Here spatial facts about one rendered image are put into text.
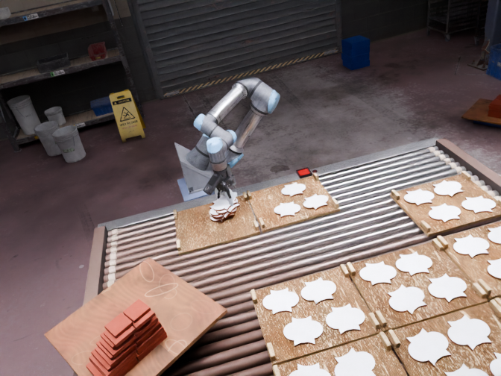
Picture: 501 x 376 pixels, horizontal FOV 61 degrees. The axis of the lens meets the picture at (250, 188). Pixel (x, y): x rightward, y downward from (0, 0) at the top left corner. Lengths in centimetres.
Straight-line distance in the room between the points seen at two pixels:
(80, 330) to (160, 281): 34
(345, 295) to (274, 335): 33
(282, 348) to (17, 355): 223
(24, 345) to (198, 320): 203
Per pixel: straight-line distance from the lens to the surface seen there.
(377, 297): 176
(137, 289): 183
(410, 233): 207
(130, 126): 562
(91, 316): 182
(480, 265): 194
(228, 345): 169
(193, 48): 670
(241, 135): 241
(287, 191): 231
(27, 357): 340
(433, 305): 176
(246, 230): 211
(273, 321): 170
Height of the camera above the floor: 226
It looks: 33 degrees down
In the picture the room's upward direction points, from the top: 11 degrees counter-clockwise
